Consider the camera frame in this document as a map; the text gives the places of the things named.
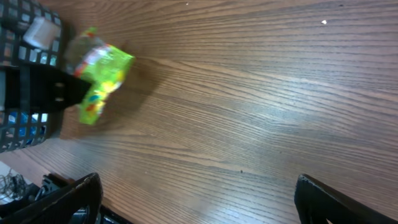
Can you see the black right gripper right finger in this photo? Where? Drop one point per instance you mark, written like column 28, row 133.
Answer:
column 319, row 203

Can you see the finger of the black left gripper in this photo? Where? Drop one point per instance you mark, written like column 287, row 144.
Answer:
column 38, row 88

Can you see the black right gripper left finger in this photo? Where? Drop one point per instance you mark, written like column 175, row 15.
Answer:
column 59, row 206

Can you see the blue snack packet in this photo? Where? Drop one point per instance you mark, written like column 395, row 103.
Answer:
column 25, row 130

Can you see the green snack bag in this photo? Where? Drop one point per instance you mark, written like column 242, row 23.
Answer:
column 102, row 65

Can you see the white tube gold cap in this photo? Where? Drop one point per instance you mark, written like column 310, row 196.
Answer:
column 41, row 33

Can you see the grey plastic basket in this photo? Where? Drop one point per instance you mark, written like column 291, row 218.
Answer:
column 14, row 53

